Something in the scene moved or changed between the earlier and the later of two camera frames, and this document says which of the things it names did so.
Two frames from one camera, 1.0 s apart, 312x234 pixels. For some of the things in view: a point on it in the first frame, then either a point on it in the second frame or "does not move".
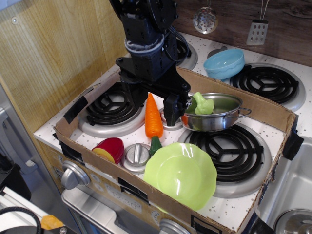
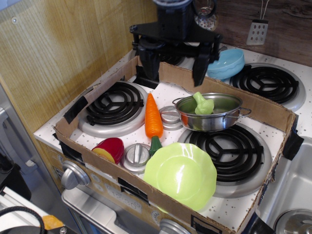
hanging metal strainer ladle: (205, 19) does not move
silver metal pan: (226, 112) does not move
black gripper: (156, 70) -> (175, 24)
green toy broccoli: (204, 106) does not move
